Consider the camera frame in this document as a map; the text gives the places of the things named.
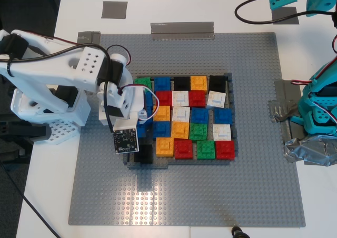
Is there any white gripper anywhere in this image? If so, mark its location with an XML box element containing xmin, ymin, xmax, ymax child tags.
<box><xmin>97</xmin><ymin>82</ymin><xmax>148</xmax><ymax>130</ymax></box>

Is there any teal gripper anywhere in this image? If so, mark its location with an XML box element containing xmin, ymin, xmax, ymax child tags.
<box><xmin>297</xmin><ymin>0</ymin><xmax>334</xmax><ymax>17</ymax></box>

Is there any blue lego cube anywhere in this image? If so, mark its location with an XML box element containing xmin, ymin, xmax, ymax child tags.
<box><xmin>144</xmin><ymin>90</ymin><xmax>154</xmax><ymax>110</ymax></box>
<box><xmin>144</xmin><ymin>106</ymin><xmax>154</xmax><ymax>125</ymax></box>
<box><xmin>153</xmin><ymin>76</ymin><xmax>172</xmax><ymax>93</ymax></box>
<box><xmin>136</xmin><ymin>124</ymin><xmax>154</xmax><ymax>139</ymax></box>
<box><xmin>190</xmin><ymin>107</ymin><xmax>210</xmax><ymax>125</ymax></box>
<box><xmin>213</xmin><ymin>108</ymin><xmax>233</xmax><ymax>125</ymax></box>
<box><xmin>152</xmin><ymin>121</ymin><xmax>171</xmax><ymax>139</ymax></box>

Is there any orange lego cube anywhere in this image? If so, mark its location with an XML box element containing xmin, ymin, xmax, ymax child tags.
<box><xmin>170</xmin><ymin>121</ymin><xmax>191</xmax><ymax>140</ymax></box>
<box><xmin>153</xmin><ymin>105</ymin><xmax>171</xmax><ymax>123</ymax></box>
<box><xmin>155</xmin><ymin>137</ymin><xmax>175</xmax><ymax>158</ymax></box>
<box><xmin>190</xmin><ymin>75</ymin><xmax>208</xmax><ymax>92</ymax></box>

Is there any red lego cube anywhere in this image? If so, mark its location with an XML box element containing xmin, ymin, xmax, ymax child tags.
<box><xmin>173</xmin><ymin>140</ymin><xmax>194</xmax><ymax>160</ymax></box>
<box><xmin>155</xmin><ymin>91</ymin><xmax>173</xmax><ymax>107</ymax></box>
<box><xmin>215</xmin><ymin>140</ymin><xmax>235</xmax><ymax>161</ymax></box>
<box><xmin>188</xmin><ymin>90</ymin><xmax>206</xmax><ymax>108</ymax></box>

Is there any green lego cube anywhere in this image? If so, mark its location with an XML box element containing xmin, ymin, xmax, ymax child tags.
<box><xmin>196</xmin><ymin>140</ymin><xmax>216</xmax><ymax>160</ymax></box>
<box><xmin>189</xmin><ymin>123</ymin><xmax>209</xmax><ymax>141</ymax></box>
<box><xmin>134</xmin><ymin>76</ymin><xmax>153</xmax><ymax>91</ymax></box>

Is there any white lego cube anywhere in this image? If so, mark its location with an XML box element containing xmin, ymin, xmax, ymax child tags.
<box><xmin>212</xmin><ymin>123</ymin><xmax>232</xmax><ymax>142</ymax></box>
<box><xmin>172</xmin><ymin>91</ymin><xmax>190</xmax><ymax>107</ymax></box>
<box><xmin>206</xmin><ymin>91</ymin><xmax>227</xmax><ymax>110</ymax></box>
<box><xmin>172</xmin><ymin>106</ymin><xmax>191</xmax><ymax>123</ymax></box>

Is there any black lego cube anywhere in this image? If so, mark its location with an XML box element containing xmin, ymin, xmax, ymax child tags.
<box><xmin>133</xmin><ymin>144</ymin><xmax>154</xmax><ymax>164</ymax></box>
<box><xmin>209</xmin><ymin>75</ymin><xmax>228</xmax><ymax>93</ymax></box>
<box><xmin>173</xmin><ymin>76</ymin><xmax>191</xmax><ymax>91</ymax></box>

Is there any grey tape square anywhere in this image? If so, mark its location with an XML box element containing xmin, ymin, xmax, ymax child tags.
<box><xmin>272</xmin><ymin>3</ymin><xmax>300</xmax><ymax>25</ymax></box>

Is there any grey tape strip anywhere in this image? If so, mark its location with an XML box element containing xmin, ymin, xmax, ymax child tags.
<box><xmin>150</xmin><ymin>21</ymin><xmax>216</xmax><ymax>41</ymax></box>
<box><xmin>77</xmin><ymin>31</ymin><xmax>102</xmax><ymax>48</ymax></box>

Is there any small grey lego baseplate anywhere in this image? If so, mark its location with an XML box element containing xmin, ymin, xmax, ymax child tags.
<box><xmin>101</xmin><ymin>1</ymin><xmax>128</xmax><ymax>19</ymax></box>

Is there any crumpled grey tape patch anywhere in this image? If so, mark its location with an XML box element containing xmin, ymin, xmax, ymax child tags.
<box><xmin>267</xmin><ymin>78</ymin><xmax>308</xmax><ymax>144</ymax></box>

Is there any black table clamp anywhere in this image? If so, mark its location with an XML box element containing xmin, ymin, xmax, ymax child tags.
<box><xmin>0</xmin><ymin>121</ymin><xmax>52</xmax><ymax>145</ymax></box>

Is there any black stand knob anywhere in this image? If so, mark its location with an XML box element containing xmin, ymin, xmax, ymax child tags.
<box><xmin>231</xmin><ymin>225</ymin><xmax>250</xmax><ymax>238</ymax></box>

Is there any black wrist camera board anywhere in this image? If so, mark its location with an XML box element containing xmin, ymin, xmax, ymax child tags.
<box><xmin>113</xmin><ymin>128</ymin><xmax>141</xmax><ymax>155</ymax></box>

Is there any black camera cable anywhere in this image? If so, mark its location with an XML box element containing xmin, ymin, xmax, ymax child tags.
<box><xmin>234</xmin><ymin>0</ymin><xmax>337</xmax><ymax>25</ymax></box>
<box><xmin>0</xmin><ymin>44</ymin><xmax>119</xmax><ymax>238</ymax></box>

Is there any silver duct tape wad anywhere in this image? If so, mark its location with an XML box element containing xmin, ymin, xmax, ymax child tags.
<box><xmin>283</xmin><ymin>134</ymin><xmax>337</xmax><ymax>168</ymax></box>

